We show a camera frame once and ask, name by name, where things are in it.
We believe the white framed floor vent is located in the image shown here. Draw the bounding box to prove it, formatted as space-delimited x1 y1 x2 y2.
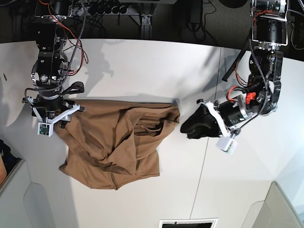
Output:
158 218 218 228

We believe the grey chair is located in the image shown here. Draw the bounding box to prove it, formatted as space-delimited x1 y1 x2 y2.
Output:
242 181 304 228
0 160 56 228

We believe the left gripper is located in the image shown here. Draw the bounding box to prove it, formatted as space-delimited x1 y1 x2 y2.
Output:
180 95 256 139

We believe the black power adapter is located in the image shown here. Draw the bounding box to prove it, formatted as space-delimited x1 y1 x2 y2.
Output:
188 2 201 32

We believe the aluminium table frame post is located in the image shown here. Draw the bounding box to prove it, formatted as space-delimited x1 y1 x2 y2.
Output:
140 14 152 40

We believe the right grey chair back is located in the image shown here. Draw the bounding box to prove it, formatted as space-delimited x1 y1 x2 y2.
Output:
242 181 304 228

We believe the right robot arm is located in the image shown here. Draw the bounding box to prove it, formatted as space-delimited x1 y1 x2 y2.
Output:
22 0 85 135

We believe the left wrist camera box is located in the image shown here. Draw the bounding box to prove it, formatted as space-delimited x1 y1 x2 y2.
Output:
216 136 238 154

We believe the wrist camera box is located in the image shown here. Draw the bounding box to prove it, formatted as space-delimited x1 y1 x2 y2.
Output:
216 136 238 154
38 122 54 137

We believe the left grey chair back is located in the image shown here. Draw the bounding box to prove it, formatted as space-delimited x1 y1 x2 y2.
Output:
0 160 56 228

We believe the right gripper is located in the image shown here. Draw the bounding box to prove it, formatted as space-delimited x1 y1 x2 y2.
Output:
31 81 85 129

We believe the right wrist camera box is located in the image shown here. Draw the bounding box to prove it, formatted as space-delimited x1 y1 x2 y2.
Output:
38 122 54 137

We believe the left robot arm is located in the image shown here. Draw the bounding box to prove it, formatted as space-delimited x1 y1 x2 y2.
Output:
180 0 289 139

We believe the brown t-shirt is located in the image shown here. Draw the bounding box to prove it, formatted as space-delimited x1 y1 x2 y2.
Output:
55 100 180 190

